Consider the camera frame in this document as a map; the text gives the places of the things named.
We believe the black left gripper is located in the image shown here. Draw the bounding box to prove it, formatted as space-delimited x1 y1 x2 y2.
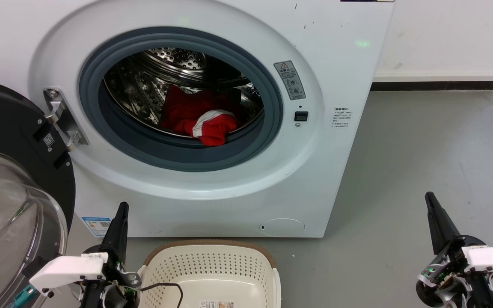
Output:
79 202 143 308

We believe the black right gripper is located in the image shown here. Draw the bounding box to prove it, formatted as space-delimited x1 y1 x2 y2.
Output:
416 192 493 308

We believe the red garment white stripe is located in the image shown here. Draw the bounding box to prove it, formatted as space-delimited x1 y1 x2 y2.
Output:
159 84 241 147

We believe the cream perforated laundry basket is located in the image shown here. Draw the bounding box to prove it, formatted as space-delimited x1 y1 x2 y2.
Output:
137 240 282 308

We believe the stainless steel washing machine drum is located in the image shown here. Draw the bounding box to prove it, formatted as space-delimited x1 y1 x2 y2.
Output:
103 47 265 138

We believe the open washer door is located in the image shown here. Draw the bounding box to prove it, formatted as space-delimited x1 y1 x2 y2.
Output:
0 77 77 308

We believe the blue white energy label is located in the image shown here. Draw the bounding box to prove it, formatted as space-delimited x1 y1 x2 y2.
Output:
81 216 112 238

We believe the grey rubber door gasket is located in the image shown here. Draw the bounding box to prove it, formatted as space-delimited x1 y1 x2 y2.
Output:
79 27 283 172

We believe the silver metal door hinge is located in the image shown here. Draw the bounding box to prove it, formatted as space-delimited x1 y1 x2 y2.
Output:
43 88 89 152

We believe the black baseboard strip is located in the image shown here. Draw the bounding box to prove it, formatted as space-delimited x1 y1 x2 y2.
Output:
370 81 493 92

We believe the small printed text label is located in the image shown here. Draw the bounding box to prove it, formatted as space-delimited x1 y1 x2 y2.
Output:
331 107 352 129

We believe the round white filter cover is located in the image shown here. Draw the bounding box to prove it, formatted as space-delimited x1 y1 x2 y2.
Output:
259 218 306 237

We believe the white front-load washing machine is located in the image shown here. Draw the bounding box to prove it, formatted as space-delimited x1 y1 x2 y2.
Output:
0 0 396 238

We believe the grey warning sticker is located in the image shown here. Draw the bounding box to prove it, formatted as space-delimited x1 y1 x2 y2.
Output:
273 60 306 101

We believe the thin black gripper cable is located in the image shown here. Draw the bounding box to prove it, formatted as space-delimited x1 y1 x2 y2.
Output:
140 282 184 308

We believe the white wall ledge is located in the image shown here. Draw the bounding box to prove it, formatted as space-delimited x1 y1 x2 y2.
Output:
373 70 493 83

